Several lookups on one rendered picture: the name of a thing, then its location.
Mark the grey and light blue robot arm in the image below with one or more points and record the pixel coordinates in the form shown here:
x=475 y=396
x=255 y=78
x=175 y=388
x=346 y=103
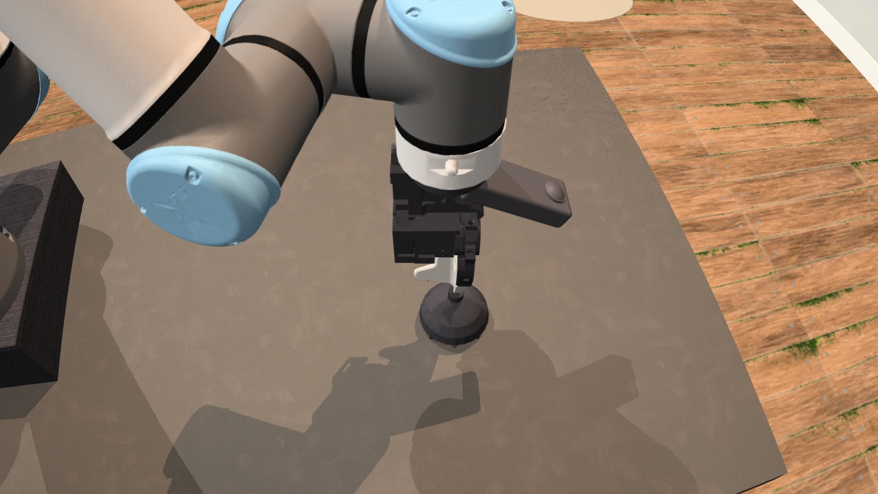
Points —
x=213 y=131

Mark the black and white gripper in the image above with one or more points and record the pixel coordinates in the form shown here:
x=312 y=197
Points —
x=442 y=229

